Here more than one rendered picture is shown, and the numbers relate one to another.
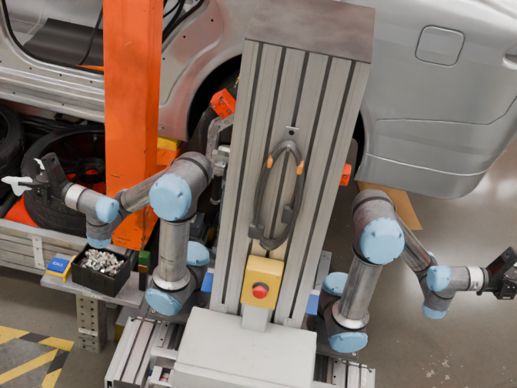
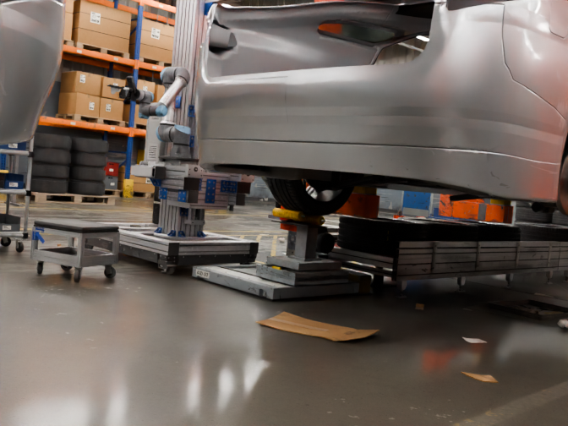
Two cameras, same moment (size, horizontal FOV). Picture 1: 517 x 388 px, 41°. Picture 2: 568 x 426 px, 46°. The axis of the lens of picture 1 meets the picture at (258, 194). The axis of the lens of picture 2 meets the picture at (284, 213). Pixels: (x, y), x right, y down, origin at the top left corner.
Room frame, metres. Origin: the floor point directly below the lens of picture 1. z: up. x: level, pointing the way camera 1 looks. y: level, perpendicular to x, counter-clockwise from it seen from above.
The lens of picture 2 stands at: (5.32, -3.38, 0.74)
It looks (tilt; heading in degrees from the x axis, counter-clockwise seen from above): 3 degrees down; 132
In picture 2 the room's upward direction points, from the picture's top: 5 degrees clockwise
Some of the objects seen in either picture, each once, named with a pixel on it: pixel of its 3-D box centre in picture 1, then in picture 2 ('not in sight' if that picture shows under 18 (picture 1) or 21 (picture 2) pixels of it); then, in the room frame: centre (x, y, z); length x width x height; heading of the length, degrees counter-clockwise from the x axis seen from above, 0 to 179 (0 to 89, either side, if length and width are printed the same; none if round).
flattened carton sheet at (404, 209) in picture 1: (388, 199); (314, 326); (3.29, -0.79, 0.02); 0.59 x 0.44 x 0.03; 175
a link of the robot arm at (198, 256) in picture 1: (189, 264); not in sight; (1.56, 0.18, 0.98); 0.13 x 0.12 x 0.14; 163
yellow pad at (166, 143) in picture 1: (166, 136); (363, 190); (2.62, 0.47, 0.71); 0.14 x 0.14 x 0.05; 85
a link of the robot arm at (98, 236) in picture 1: (101, 226); not in sight; (1.54, 0.47, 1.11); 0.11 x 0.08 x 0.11; 163
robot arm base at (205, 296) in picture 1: (188, 286); not in sight; (1.57, 0.18, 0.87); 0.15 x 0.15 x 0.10
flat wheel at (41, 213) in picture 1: (92, 180); (382, 234); (2.58, 0.83, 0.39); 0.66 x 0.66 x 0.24
